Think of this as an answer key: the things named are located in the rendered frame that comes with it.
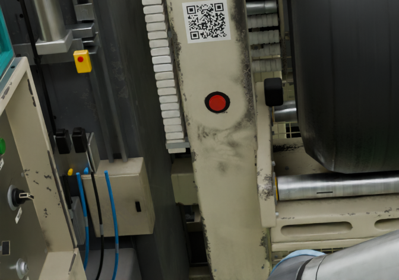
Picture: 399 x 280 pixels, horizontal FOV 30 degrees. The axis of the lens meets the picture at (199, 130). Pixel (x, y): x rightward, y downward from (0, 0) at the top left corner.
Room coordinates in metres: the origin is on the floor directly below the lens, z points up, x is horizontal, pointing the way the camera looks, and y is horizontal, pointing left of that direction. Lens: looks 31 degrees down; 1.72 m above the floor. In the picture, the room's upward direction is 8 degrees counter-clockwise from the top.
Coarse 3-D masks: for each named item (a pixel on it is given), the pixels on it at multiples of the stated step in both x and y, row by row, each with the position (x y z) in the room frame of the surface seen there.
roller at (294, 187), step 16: (288, 176) 1.11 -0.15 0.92; (304, 176) 1.11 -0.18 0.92; (320, 176) 1.10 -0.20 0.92; (336, 176) 1.09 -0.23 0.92; (352, 176) 1.09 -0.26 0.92; (368, 176) 1.08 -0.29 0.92; (384, 176) 1.08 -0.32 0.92; (288, 192) 1.09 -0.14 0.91; (304, 192) 1.08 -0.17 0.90; (320, 192) 1.08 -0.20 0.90; (336, 192) 1.08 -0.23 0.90; (352, 192) 1.07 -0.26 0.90; (368, 192) 1.07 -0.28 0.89; (384, 192) 1.07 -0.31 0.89
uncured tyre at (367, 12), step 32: (288, 0) 1.44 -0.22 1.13; (320, 0) 0.98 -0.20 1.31; (352, 0) 0.96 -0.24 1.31; (384, 0) 0.96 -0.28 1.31; (320, 32) 0.97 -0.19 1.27; (352, 32) 0.95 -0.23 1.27; (384, 32) 0.94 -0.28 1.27; (320, 64) 0.96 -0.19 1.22; (352, 64) 0.94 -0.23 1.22; (384, 64) 0.93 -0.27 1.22; (320, 96) 0.97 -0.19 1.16; (352, 96) 0.94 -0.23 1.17; (384, 96) 0.93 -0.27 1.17; (320, 128) 0.98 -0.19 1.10; (352, 128) 0.95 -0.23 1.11; (384, 128) 0.94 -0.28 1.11; (320, 160) 1.05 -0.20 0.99; (352, 160) 0.99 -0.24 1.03; (384, 160) 0.99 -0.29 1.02
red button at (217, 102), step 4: (216, 96) 1.18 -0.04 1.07; (220, 96) 1.18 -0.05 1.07; (212, 100) 1.18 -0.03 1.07; (216, 100) 1.18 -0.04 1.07; (220, 100) 1.18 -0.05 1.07; (224, 100) 1.18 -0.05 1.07; (212, 104) 1.18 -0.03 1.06; (216, 104) 1.18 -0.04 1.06; (220, 104) 1.18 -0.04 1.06; (224, 104) 1.18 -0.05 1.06; (212, 108) 1.18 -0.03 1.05; (216, 108) 1.18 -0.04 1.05; (220, 108) 1.18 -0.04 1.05
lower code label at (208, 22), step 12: (216, 0) 1.18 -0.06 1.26; (192, 12) 1.18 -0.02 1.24; (204, 12) 1.18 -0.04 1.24; (216, 12) 1.18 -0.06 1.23; (192, 24) 1.18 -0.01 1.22; (204, 24) 1.18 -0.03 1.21; (216, 24) 1.18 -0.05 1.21; (228, 24) 1.18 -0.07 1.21; (192, 36) 1.18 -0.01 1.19; (204, 36) 1.18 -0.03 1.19; (216, 36) 1.18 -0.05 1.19; (228, 36) 1.18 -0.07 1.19
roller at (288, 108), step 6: (288, 102) 1.39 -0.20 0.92; (294, 102) 1.38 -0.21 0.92; (276, 108) 1.38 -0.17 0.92; (282, 108) 1.37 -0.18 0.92; (288, 108) 1.37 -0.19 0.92; (294, 108) 1.37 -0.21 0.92; (276, 114) 1.37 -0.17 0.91; (282, 114) 1.37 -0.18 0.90; (288, 114) 1.36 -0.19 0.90; (294, 114) 1.36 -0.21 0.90; (276, 120) 1.37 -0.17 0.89; (282, 120) 1.37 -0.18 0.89; (288, 120) 1.37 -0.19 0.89; (294, 120) 1.37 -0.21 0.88
